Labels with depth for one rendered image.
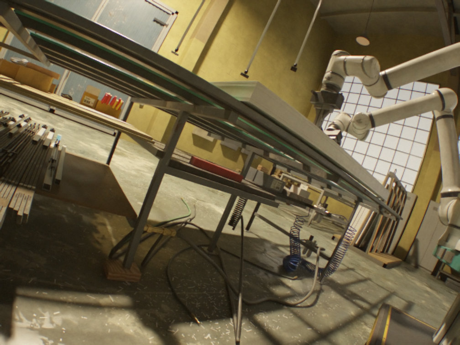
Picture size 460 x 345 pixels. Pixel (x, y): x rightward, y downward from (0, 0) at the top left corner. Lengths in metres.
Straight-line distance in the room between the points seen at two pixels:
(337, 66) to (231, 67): 7.70
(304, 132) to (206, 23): 7.15
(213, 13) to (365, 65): 7.30
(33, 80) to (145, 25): 6.22
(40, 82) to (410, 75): 1.74
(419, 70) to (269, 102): 0.65
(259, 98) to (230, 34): 8.05
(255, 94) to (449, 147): 1.16
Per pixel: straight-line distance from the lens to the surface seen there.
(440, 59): 1.14
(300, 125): 0.92
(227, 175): 1.31
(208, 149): 8.49
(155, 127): 7.17
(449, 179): 1.55
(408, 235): 8.32
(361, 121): 1.34
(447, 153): 1.57
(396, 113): 1.40
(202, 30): 7.82
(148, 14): 7.65
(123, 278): 1.21
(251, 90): 0.77
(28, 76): 1.53
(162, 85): 0.90
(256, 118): 0.79
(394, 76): 1.13
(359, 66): 1.04
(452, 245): 1.33
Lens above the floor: 0.69
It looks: 3 degrees down
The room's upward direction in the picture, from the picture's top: 23 degrees clockwise
